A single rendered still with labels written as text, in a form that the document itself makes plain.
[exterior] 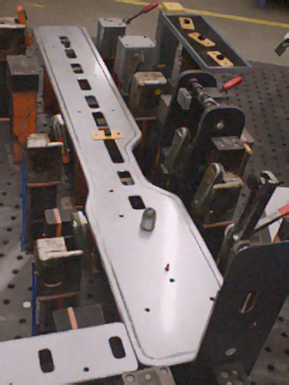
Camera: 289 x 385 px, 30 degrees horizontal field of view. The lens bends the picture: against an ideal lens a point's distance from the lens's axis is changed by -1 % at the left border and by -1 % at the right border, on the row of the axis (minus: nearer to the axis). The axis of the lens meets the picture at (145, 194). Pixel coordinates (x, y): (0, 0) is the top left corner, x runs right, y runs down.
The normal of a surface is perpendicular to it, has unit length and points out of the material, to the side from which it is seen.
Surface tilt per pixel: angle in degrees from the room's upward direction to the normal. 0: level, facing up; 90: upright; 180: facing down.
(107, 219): 0
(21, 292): 0
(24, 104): 90
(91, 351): 0
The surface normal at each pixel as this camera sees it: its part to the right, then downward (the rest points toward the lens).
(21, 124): 0.30, 0.64
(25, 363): 0.14, -0.76
